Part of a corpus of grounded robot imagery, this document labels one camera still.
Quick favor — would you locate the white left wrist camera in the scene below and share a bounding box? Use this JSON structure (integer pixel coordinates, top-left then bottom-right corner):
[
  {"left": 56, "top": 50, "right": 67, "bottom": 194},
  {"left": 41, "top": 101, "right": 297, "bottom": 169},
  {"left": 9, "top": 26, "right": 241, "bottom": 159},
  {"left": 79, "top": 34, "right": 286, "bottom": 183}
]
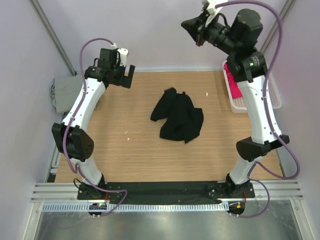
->
[{"left": 111, "top": 43, "right": 129, "bottom": 67}]

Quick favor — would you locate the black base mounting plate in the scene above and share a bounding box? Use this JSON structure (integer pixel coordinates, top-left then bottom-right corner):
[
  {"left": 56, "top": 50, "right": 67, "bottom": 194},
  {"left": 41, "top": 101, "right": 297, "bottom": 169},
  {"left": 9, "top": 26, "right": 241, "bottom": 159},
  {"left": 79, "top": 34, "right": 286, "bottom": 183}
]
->
[{"left": 73, "top": 181, "right": 255, "bottom": 205}]

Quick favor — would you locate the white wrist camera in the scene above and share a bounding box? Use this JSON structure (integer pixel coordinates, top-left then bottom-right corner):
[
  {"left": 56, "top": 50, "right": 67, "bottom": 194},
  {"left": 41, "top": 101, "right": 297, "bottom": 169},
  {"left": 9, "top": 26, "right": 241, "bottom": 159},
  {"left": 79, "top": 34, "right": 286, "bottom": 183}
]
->
[
  {"left": 202, "top": 0, "right": 228, "bottom": 28},
  {"left": 111, "top": 43, "right": 129, "bottom": 67}
]

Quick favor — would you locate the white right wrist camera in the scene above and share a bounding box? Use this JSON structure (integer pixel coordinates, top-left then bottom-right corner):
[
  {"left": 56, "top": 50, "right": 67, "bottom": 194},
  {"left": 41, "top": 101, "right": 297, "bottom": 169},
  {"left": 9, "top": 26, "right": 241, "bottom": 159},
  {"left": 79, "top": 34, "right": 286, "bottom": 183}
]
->
[{"left": 202, "top": 0, "right": 228, "bottom": 28}]

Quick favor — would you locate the grey folded t shirt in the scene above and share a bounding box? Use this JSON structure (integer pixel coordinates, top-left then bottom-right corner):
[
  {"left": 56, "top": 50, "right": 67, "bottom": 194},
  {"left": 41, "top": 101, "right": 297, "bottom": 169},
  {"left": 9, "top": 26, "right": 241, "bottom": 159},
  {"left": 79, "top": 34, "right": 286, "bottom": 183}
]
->
[{"left": 50, "top": 75, "right": 83, "bottom": 114}]

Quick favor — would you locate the pink t shirt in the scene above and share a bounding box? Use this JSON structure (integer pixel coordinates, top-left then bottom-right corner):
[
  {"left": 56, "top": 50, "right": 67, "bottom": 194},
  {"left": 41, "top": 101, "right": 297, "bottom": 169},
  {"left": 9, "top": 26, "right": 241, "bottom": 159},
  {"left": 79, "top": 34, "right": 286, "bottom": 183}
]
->
[{"left": 223, "top": 63, "right": 243, "bottom": 99}]

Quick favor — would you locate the black t shirt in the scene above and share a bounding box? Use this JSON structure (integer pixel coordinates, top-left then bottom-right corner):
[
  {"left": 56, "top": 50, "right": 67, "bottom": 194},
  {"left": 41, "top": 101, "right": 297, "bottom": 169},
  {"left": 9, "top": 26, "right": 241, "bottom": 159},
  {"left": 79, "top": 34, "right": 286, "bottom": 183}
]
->
[{"left": 150, "top": 87, "right": 204, "bottom": 144}]

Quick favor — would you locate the left aluminium corner post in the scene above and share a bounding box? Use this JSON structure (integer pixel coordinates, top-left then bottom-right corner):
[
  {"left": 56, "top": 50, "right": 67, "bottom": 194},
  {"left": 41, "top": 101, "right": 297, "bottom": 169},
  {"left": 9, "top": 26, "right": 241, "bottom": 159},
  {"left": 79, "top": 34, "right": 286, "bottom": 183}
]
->
[{"left": 29, "top": 0, "right": 77, "bottom": 76}]

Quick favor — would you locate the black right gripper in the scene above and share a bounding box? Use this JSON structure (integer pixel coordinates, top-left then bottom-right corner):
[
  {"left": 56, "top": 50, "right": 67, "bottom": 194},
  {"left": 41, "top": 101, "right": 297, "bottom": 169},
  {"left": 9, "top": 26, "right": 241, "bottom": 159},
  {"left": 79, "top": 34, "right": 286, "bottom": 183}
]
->
[{"left": 180, "top": 11, "right": 239, "bottom": 56}]

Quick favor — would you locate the right aluminium corner post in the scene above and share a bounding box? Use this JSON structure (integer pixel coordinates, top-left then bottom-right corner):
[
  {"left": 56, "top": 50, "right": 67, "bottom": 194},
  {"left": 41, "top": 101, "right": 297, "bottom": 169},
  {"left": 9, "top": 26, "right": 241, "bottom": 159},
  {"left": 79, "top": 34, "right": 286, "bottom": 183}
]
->
[{"left": 260, "top": 0, "right": 296, "bottom": 54}]

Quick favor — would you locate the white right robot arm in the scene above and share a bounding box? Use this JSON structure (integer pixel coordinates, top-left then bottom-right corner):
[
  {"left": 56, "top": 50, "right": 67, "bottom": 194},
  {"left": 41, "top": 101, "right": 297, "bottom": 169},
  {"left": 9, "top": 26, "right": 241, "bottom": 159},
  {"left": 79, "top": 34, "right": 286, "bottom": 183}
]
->
[{"left": 181, "top": 8, "right": 290, "bottom": 198}]

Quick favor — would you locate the aluminium frame rail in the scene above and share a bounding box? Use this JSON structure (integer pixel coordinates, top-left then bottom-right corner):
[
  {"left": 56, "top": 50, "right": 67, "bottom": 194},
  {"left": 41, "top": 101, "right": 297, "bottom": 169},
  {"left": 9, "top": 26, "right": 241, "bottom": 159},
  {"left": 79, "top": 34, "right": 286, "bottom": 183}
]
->
[{"left": 31, "top": 180, "right": 303, "bottom": 205}]

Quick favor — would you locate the white plastic laundry basket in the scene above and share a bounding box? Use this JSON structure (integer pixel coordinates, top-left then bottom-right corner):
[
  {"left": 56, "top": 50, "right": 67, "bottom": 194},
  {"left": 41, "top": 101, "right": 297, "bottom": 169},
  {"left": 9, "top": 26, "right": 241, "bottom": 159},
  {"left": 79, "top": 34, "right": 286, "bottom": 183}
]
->
[{"left": 222, "top": 60, "right": 282, "bottom": 114}]

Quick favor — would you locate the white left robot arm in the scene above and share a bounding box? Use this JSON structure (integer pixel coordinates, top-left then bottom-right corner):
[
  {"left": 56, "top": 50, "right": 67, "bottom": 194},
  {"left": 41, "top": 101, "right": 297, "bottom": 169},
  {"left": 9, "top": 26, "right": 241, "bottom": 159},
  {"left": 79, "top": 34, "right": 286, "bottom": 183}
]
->
[{"left": 51, "top": 44, "right": 135, "bottom": 200}]

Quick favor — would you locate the white slotted cable duct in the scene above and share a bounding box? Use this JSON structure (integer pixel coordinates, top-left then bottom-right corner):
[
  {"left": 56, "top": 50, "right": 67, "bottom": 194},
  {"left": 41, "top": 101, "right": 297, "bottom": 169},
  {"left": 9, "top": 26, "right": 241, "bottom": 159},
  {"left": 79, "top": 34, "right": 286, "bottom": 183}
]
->
[{"left": 42, "top": 201, "right": 229, "bottom": 213}]

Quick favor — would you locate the aluminium corner post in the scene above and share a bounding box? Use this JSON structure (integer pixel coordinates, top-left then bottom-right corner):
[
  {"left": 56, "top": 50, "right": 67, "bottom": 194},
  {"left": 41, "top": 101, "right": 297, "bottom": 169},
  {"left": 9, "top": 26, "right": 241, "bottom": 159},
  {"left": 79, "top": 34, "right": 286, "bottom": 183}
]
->
[
  {"left": 29, "top": 0, "right": 77, "bottom": 76},
  {"left": 260, "top": 0, "right": 296, "bottom": 54}
]

